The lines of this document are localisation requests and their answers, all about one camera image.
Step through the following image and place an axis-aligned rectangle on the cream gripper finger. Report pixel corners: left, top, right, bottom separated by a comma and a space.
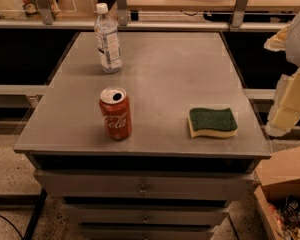
264, 25, 289, 52
265, 68, 300, 137

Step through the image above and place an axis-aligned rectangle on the clear plastic water bottle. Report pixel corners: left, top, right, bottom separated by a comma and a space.
94, 3, 122, 73

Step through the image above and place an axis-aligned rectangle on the red coke can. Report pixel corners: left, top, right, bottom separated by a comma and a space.
99, 86, 132, 140

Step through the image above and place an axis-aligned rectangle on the green yellow sponge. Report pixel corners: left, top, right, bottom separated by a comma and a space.
188, 108, 238, 138

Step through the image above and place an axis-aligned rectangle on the cardboard box with snacks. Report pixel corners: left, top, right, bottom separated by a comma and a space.
254, 147, 300, 240

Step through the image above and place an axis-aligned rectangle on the grey drawer cabinet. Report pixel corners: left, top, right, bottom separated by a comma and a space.
15, 32, 270, 240

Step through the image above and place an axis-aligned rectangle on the metal shelf rail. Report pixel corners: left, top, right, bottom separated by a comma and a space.
0, 0, 300, 31

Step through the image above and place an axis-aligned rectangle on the black floor cable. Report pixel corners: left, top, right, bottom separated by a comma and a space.
0, 207, 26, 240

